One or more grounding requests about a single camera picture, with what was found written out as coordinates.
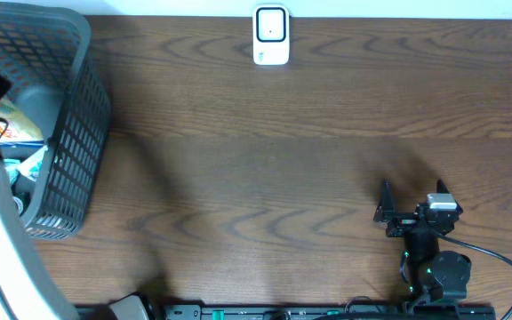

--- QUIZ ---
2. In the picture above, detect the grey plastic mesh basket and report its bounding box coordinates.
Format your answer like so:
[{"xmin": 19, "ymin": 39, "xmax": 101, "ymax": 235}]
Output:
[{"xmin": 0, "ymin": 2, "xmax": 111, "ymax": 240}]

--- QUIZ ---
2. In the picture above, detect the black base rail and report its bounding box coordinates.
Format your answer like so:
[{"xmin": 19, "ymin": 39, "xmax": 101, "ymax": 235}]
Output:
[{"xmin": 76, "ymin": 303, "xmax": 498, "ymax": 320}]

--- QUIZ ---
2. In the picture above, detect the yellow snack bag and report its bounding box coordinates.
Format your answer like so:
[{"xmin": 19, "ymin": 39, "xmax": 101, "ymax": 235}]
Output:
[{"xmin": 0, "ymin": 98, "xmax": 44, "ymax": 144}]

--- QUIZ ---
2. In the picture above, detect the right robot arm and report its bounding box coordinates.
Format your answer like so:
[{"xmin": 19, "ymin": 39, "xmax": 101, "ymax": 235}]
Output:
[{"xmin": 373, "ymin": 181, "xmax": 472, "ymax": 304}]

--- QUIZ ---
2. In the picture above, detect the teal tissue pack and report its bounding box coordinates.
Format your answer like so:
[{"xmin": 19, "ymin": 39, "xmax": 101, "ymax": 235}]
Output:
[{"xmin": 18, "ymin": 146, "xmax": 48, "ymax": 182}]

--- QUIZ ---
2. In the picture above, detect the white barcode scanner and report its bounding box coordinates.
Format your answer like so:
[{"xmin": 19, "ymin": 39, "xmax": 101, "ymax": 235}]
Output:
[{"xmin": 252, "ymin": 4, "xmax": 291, "ymax": 66}]

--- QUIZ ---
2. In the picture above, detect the teal snack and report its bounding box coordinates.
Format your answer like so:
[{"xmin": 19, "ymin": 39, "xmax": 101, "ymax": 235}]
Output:
[{"xmin": 4, "ymin": 158, "xmax": 21, "ymax": 185}]

